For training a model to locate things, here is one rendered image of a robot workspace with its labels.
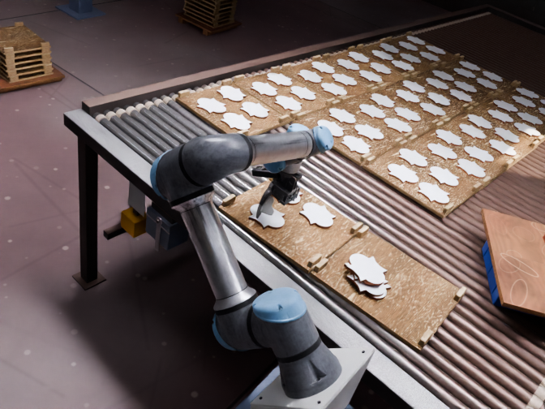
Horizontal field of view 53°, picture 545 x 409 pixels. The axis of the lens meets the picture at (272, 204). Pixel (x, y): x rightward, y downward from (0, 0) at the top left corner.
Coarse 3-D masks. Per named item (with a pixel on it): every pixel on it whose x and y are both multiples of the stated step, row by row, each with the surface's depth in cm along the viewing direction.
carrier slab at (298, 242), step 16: (256, 192) 205; (304, 192) 211; (224, 208) 194; (240, 208) 196; (288, 208) 201; (240, 224) 190; (256, 224) 190; (288, 224) 194; (304, 224) 196; (336, 224) 199; (352, 224) 201; (272, 240) 185; (288, 240) 187; (304, 240) 189; (320, 240) 190; (336, 240) 192; (288, 256) 181; (304, 256) 182
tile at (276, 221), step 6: (258, 204) 197; (252, 210) 194; (276, 210) 197; (252, 216) 192; (264, 216) 193; (270, 216) 194; (276, 216) 194; (282, 216) 196; (258, 222) 191; (264, 222) 190; (270, 222) 191; (276, 222) 191; (282, 222) 192; (264, 228) 189; (270, 228) 190; (276, 228) 190
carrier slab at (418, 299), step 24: (360, 240) 195; (336, 264) 182; (384, 264) 187; (408, 264) 190; (336, 288) 173; (408, 288) 180; (432, 288) 182; (456, 288) 185; (384, 312) 169; (408, 312) 171; (432, 312) 173; (408, 336) 163
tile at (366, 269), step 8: (352, 256) 180; (360, 256) 180; (352, 264) 177; (360, 264) 178; (368, 264) 178; (376, 264) 179; (352, 272) 175; (360, 272) 174; (368, 272) 175; (376, 272) 176; (384, 272) 177; (360, 280) 172; (368, 280) 172; (376, 280) 173
